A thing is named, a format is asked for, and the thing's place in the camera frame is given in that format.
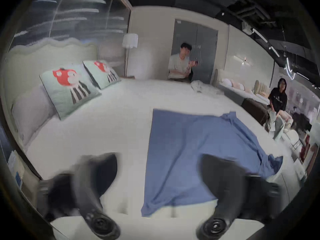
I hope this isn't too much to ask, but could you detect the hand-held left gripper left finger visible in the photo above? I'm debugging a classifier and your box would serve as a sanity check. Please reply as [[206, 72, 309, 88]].
[[37, 153, 121, 240]]

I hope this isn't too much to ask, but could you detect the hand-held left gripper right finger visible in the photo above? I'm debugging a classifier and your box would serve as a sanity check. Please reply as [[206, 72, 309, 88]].
[[196, 154, 282, 239]]

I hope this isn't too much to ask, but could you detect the blue shirt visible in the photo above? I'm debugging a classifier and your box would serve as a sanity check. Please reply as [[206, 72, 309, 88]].
[[141, 109, 284, 217]]

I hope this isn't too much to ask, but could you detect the bed with white sheet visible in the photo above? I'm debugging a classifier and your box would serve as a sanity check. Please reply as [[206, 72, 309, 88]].
[[25, 78, 308, 219]]

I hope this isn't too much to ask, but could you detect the white pillow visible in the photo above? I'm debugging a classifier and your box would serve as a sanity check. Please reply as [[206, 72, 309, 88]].
[[11, 83, 57, 147]]

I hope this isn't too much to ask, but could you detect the large cartoon print cushion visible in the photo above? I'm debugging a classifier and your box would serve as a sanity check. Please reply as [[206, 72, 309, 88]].
[[39, 63, 102, 121]]

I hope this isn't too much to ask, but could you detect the bed with pink pillows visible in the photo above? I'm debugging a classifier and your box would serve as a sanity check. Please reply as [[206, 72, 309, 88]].
[[212, 68, 272, 104]]

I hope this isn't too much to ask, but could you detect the crumpled white cloth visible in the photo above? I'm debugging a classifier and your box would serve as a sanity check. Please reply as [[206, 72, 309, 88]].
[[191, 80, 220, 94]]

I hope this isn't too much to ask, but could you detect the small cartoon print cushion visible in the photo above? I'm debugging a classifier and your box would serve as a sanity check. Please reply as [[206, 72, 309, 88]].
[[83, 60, 122, 90]]

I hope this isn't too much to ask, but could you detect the padded cream headboard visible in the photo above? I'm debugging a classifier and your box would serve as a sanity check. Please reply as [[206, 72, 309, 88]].
[[3, 37, 99, 114]]

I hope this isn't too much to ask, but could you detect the white floor lamp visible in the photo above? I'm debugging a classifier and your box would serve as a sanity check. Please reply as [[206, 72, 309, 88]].
[[122, 33, 139, 79]]

